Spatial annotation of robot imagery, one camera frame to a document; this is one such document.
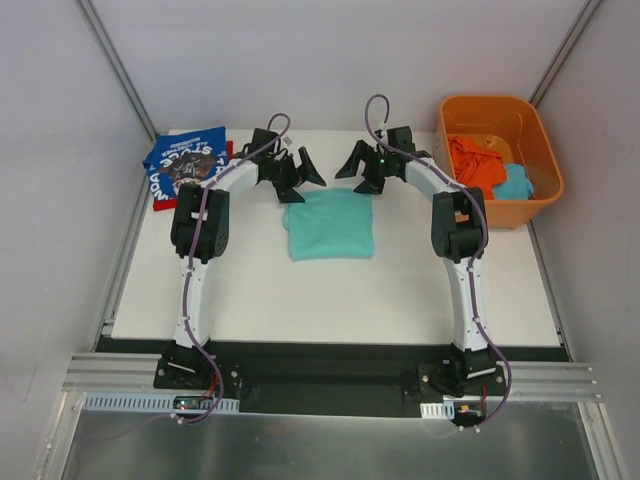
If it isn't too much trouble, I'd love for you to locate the left grey cable duct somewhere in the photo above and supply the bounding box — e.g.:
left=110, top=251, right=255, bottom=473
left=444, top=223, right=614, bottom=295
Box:
left=84, top=393, right=240, bottom=415

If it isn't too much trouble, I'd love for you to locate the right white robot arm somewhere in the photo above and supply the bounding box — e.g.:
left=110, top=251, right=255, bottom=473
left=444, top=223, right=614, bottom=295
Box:
left=335, top=126, right=488, bottom=353

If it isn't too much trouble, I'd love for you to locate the grey cable duct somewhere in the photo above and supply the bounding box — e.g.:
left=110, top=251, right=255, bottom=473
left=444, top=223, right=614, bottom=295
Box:
left=420, top=402, right=455, bottom=420
left=84, top=393, right=240, bottom=415

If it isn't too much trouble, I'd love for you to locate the red folded t shirt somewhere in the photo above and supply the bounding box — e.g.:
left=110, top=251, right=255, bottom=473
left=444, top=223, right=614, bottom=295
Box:
left=143, top=139, right=234, bottom=211

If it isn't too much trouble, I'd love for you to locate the orange plastic bin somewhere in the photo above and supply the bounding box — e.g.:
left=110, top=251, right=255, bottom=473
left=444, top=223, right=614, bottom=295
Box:
left=433, top=95, right=564, bottom=229

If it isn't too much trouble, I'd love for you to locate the orange t shirt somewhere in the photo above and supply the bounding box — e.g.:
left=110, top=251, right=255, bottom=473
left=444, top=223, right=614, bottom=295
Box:
left=447, top=135, right=507, bottom=200

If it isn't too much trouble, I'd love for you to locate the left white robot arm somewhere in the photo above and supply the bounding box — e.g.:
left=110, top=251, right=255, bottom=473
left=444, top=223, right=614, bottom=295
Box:
left=170, top=128, right=326, bottom=349

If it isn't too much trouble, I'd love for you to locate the right grey cable duct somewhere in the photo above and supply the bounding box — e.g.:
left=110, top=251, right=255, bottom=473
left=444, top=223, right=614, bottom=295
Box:
left=420, top=402, right=455, bottom=420

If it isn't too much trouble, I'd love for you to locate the aluminium frame rail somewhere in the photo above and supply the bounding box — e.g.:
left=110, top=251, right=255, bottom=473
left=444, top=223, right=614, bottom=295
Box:
left=62, top=352, right=166, bottom=394

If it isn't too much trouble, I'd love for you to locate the teal t shirt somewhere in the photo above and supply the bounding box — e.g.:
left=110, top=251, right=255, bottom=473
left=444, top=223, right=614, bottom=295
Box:
left=282, top=189, right=376, bottom=261

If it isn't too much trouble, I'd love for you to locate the blue t shirt in bin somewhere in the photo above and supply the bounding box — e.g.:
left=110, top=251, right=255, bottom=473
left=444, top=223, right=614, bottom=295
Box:
left=493, top=163, right=534, bottom=201

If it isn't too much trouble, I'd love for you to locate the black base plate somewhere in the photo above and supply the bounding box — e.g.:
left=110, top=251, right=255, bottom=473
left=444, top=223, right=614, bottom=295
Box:
left=94, top=337, right=571, bottom=419

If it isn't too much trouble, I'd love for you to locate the blue graphic folded t shirt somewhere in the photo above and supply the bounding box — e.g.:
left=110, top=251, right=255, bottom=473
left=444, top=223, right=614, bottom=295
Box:
left=142, top=126, right=229, bottom=202

